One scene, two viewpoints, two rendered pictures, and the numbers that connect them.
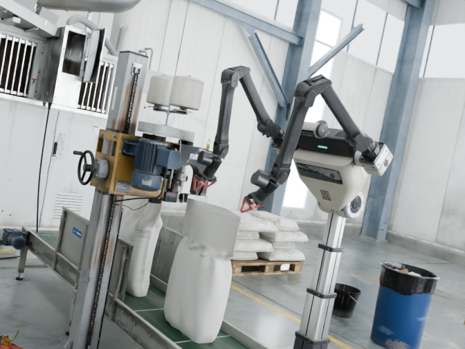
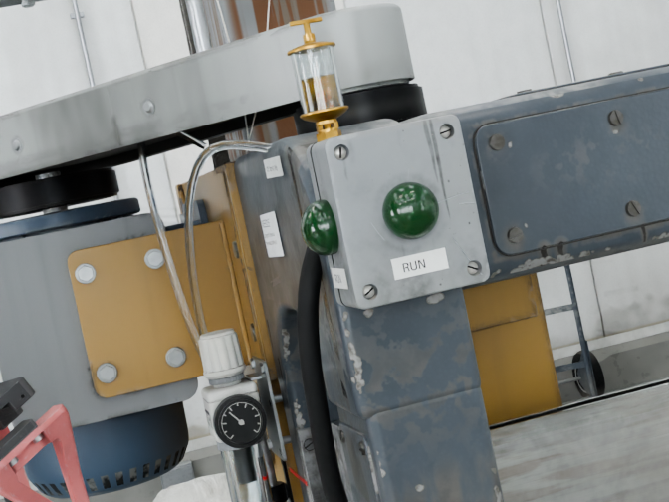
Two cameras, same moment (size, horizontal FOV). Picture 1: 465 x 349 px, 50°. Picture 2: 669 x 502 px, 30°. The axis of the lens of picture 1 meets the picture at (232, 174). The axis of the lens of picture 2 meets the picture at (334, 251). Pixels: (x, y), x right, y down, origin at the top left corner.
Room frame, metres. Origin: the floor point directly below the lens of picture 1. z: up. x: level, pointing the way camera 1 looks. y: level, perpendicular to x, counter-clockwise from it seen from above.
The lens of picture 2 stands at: (3.21, -0.48, 1.31)
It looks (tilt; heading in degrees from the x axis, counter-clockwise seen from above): 3 degrees down; 117
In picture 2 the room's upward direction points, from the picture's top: 12 degrees counter-clockwise
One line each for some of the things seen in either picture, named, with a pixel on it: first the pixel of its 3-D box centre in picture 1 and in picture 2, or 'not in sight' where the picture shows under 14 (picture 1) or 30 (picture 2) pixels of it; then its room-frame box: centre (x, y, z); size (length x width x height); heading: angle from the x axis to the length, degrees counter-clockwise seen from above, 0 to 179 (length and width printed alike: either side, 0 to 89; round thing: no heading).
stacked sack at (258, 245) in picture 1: (243, 243); not in sight; (5.67, -0.27, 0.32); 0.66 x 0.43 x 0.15; 132
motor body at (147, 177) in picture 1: (149, 165); (85, 347); (2.49, 0.42, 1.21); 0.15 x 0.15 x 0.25
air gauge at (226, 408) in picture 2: not in sight; (239, 420); (2.74, 0.25, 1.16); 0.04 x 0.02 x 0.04; 40
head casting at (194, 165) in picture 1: (180, 165); (513, 288); (2.94, 0.31, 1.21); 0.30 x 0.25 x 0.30; 40
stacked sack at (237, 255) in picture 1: (228, 248); not in sight; (5.78, -0.11, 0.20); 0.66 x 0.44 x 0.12; 40
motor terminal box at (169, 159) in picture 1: (167, 160); not in sight; (2.45, 0.33, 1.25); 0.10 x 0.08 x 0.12; 155
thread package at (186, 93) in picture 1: (186, 93); not in sight; (2.59, 0.31, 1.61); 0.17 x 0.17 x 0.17
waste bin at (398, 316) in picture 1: (401, 306); not in sight; (4.14, -1.62, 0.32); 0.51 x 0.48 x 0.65; 130
